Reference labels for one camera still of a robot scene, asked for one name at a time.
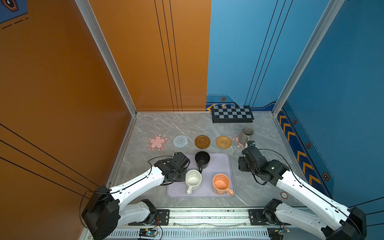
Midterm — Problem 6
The white cream mug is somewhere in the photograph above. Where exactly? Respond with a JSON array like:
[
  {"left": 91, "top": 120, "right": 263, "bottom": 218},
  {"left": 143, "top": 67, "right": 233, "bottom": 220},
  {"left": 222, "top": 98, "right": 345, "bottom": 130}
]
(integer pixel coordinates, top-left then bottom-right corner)
[{"left": 185, "top": 170, "right": 202, "bottom": 196}]

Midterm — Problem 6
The left green circuit board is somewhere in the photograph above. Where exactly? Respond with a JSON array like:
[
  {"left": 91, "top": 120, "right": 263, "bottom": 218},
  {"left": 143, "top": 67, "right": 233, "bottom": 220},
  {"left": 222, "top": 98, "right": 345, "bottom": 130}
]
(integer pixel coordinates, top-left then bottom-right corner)
[{"left": 139, "top": 229, "right": 159, "bottom": 239}]

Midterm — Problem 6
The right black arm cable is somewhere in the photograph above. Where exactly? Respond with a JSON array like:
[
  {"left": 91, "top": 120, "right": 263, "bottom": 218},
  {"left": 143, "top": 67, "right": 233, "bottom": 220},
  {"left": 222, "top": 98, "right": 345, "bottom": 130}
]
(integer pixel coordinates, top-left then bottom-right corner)
[{"left": 257, "top": 148, "right": 365, "bottom": 238}]

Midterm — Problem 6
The aluminium corner post right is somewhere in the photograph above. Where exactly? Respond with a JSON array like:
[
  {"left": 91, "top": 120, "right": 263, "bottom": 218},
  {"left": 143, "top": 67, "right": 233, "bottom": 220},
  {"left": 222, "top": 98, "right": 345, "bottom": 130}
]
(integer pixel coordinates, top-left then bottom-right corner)
[{"left": 272, "top": 0, "right": 345, "bottom": 117}]

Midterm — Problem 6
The aluminium corner post left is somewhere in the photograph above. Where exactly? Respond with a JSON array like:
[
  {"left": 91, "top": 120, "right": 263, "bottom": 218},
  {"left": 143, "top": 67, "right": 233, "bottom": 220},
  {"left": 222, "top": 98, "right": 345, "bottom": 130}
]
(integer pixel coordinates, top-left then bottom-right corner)
[{"left": 75, "top": 0, "right": 137, "bottom": 117}]

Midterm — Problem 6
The green circuit board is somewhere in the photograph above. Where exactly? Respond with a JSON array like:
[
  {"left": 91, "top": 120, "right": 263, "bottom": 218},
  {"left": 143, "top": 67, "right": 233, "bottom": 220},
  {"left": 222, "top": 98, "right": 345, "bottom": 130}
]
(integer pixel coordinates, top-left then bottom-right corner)
[
  {"left": 139, "top": 229, "right": 159, "bottom": 239},
  {"left": 267, "top": 228, "right": 291, "bottom": 240}
]

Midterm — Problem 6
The pink cherry blossom coaster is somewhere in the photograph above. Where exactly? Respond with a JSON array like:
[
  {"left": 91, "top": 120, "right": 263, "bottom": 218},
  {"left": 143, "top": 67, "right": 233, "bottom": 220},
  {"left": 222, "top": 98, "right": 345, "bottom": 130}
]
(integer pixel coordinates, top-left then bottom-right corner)
[{"left": 232, "top": 135, "right": 247, "bottom": 150}]

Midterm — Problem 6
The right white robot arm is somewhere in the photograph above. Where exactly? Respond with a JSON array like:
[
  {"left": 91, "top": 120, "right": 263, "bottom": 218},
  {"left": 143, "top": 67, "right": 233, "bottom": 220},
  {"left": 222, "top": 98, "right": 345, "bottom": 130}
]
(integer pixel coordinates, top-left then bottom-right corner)
[{"left": 238, "top": 141, "right": 367, "bottom": 240}]

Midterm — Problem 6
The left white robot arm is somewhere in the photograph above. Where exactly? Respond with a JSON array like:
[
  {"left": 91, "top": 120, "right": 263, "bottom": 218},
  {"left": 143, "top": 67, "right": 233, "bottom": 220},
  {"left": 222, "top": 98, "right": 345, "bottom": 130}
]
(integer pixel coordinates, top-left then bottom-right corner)
[{"left": 81, "top": 153, "right": 191, "bottom": 240}]

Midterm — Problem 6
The black mug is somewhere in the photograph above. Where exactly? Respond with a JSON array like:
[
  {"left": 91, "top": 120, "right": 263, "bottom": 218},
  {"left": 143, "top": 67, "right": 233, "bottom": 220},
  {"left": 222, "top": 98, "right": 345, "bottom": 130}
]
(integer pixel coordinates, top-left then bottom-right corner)
[{"left": 195, "top": 151, "right": 211, "bottom": 173}]

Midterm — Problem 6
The right green circuit board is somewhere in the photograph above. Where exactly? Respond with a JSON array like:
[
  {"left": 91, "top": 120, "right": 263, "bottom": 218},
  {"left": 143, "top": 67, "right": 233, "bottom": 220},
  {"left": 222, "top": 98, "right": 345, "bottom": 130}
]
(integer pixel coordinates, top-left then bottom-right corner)
[{"left": 267, "top": 228, "right": 291, "bottom": 240}]

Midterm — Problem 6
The clear glass round coaster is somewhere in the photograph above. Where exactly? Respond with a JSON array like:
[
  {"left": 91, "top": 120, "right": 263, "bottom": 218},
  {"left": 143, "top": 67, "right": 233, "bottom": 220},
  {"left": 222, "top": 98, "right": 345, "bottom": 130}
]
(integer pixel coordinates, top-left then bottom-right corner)
[{"left": 173, "top": 135, "right": 188, "bottom": 149}]

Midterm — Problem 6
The lavender serving tray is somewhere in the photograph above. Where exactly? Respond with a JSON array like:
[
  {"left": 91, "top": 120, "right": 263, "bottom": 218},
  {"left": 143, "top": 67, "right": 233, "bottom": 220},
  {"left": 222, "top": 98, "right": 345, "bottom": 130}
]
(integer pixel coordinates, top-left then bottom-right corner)
[{"left": 167, "top": 153, "right": 235, "bottom": 199}]

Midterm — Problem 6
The woven rattan round coaster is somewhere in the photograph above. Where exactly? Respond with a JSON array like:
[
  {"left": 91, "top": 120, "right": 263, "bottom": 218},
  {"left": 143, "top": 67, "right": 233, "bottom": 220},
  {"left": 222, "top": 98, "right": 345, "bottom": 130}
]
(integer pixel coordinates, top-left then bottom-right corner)
[{"left": 216, "top": 136, "right": 232, "bottom": 149}]

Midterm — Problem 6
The grey mug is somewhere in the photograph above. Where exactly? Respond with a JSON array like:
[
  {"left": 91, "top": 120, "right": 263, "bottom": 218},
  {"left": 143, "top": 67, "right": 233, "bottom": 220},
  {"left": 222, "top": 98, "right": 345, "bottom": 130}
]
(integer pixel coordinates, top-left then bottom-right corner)
[{"left": 239, "top": 127, "right": 254, "bottom": 146}]

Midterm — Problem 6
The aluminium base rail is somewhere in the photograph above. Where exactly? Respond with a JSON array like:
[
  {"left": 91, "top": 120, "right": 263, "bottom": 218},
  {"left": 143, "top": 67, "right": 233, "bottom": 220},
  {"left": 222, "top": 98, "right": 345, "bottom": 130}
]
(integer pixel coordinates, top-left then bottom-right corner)
[{"left": 104, "top": 208, "right": 320, "bottom": 240}]

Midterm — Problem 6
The orange mug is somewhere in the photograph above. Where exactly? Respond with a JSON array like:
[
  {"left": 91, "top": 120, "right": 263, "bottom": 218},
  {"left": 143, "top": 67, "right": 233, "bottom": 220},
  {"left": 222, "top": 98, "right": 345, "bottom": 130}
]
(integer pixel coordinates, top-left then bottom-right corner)
[{"left": 213, "top": 174, "right": 234, "bottom": 197}]

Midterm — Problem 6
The brown wooden round coaster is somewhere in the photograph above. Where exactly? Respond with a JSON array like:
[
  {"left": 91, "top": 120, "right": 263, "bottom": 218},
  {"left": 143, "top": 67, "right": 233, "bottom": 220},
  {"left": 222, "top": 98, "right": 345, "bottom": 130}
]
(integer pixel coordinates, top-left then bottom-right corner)
[{"left": 195, "top": 135, "right": 211, "bottom": 149}]

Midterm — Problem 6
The black checkered chess board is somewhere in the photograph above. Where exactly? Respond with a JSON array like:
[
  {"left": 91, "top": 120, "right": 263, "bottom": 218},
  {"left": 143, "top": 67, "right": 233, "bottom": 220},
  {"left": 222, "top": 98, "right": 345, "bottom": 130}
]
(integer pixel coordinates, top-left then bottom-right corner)
[{"left": 211, "top": 105, "right": 254, "bottom": 123}]

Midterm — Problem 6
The aluminium corner post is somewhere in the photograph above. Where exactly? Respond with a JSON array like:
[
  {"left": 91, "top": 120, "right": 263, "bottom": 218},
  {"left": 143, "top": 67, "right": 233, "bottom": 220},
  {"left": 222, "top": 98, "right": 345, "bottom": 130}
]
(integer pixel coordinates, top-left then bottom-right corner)
[
  {"left": 75, "top": 0, "right": 137, "bottom": 117},
  {"left": 272, "top": 0, "right": 345, "bottom": 117}
]

